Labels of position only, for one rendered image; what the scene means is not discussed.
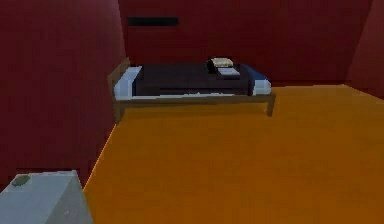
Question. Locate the wooden bed with black blanket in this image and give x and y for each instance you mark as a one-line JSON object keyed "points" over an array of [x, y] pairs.
{"points": [[186, 81]]}

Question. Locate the grey cabinet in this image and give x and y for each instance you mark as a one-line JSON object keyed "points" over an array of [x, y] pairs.
{"points": [[43, 203]]}

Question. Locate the small green round object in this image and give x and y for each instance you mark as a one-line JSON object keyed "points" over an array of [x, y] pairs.
{"points": [[21, 180]]}

